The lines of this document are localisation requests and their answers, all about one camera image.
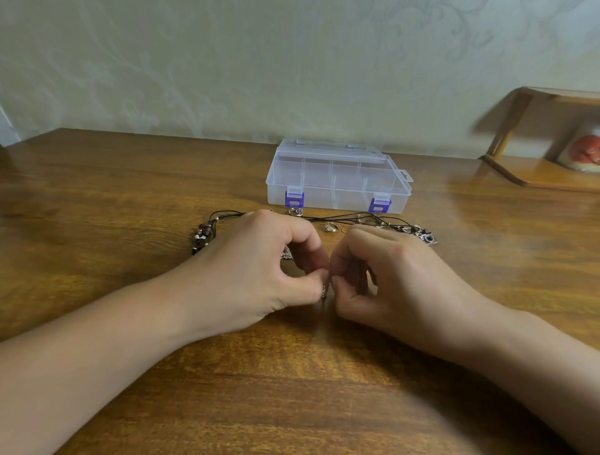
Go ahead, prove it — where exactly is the person's right hand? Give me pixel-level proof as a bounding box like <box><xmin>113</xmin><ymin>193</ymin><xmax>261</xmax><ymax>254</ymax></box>
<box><xmin>329</xmin><ymin>225</ymin><xmax>517</xmax><ymax>365</ymax></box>

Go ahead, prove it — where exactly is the person's left hand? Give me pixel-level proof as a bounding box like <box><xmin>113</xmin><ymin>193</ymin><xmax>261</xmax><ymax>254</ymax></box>
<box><xmin>161</xmin><ymin>209</ymin><xmax>331</xmax><ymax>343</ymax></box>

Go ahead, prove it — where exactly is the clear plastic organizer box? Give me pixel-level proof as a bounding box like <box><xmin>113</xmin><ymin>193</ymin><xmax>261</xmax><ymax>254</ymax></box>
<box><xmin>265</xmin><ymin>139</ymin><xmax>414</xmax><ymax>215</ymax></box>

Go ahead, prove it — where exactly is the person's right forearm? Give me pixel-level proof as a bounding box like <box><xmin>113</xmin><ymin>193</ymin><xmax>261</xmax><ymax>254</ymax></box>
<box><xmin>459</xmin><ymin>314</ymin><xmax>600</xmax><ymax>455</ymax></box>

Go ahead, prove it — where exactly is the person's left forearm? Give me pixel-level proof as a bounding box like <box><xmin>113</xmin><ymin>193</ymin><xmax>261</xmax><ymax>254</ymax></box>
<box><xmin>0</xmin><ymin>274</ymin><xmax>212</xmax><ymax>455</ymax></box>

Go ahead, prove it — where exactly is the wooden shelf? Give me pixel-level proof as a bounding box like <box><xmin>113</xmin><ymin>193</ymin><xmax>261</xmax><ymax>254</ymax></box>
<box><xmin>480</xmin><ymin>86</ymin><xmax>600</xmax><ymax>193</ymax></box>

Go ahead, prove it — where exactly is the white printed mug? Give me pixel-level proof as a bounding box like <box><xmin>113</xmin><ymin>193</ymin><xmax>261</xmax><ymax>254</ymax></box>
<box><xmin>557</xmin><ymin>119</ymin><xmax>600</xmax><ymax>174</ymax></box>

